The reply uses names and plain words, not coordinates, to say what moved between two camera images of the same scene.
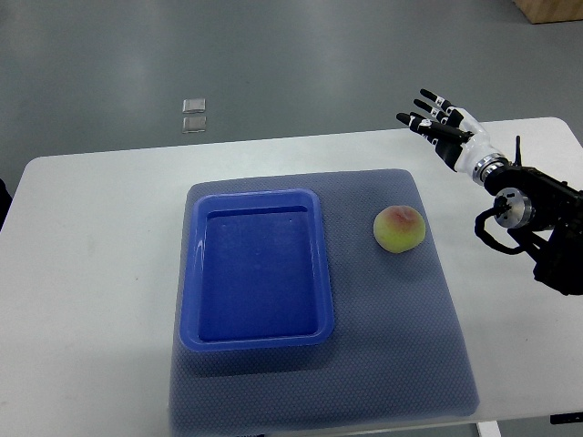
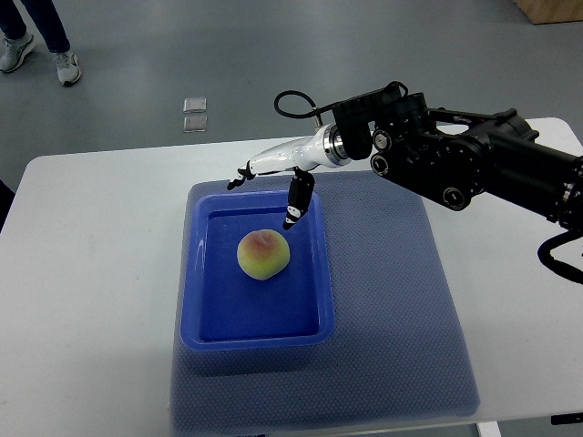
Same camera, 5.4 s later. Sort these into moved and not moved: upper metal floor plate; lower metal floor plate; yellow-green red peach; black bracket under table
Moved: yellow-green red peach
Not moved: lower metal floor plate; upper metal floor plate; black bracket under table
